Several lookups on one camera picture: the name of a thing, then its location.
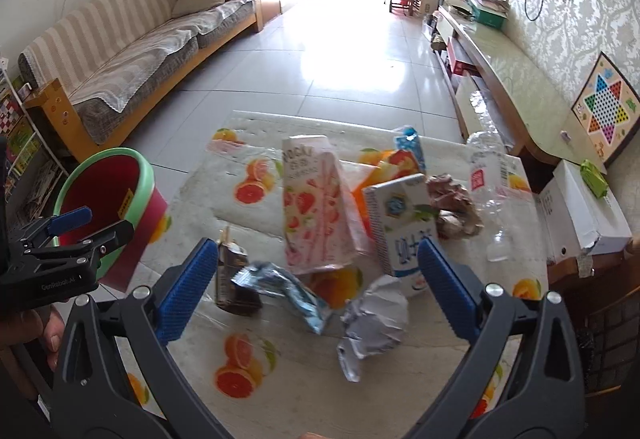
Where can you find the green box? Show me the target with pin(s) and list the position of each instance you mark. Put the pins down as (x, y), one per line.
(487, 14)

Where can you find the clear plastic bottle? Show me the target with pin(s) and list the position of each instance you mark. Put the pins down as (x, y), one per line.
(486, 179)

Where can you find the book rack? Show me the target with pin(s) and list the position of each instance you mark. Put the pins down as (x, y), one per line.
(27, 154)

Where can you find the silver blue wrapper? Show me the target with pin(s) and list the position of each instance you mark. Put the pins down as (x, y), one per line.
(285, 290)

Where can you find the striped wooden sofa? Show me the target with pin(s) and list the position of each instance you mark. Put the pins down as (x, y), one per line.
(125, 59)

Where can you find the long television cabinet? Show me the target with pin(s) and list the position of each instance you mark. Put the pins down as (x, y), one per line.
(510, 74)

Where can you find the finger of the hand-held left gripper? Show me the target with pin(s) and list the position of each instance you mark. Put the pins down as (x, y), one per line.
(112, 239)
(70, 220)

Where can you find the green packet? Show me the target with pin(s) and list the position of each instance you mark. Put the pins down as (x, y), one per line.
(594, 179)

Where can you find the white cardboard box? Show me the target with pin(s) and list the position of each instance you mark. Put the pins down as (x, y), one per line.
(575, 219)

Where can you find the brown wrapper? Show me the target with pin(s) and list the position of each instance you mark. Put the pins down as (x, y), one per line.
(452, 208)

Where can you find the dark brown drink carton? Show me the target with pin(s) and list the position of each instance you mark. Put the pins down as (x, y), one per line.
(235, 291)

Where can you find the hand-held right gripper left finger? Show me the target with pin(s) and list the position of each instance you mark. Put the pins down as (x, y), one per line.
(187, 289)

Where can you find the blue white milk carton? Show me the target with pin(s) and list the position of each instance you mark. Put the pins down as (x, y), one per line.
(400, 229)

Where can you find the clear plastic sheet roll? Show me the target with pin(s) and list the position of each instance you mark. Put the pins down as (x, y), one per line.
(487, 119)

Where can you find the star checkers board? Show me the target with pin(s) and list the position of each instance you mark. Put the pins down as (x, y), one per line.
(607, 111)

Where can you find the white scale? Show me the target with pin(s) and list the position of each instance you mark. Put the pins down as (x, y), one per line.
(456, 8)

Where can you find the orange print tablecloth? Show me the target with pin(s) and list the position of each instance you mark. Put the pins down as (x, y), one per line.
(280, 369)

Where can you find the orange snack bag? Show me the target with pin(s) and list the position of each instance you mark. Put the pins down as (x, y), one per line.
(407, 146)

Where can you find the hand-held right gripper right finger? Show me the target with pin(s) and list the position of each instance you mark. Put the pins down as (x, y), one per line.
(447, 289)

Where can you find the person's left hand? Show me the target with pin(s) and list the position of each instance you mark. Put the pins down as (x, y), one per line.
(52, 339)

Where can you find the silver foil wrapper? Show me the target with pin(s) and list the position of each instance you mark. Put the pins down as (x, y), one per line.
(375, 319)

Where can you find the red box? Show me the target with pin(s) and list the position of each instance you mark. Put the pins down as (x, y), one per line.
(460, 56)

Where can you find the pink biscuit stick box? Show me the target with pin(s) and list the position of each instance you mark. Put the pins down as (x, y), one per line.
(315, 209)

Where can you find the red bin with green rim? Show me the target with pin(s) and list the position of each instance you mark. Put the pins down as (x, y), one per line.
(107, 189)

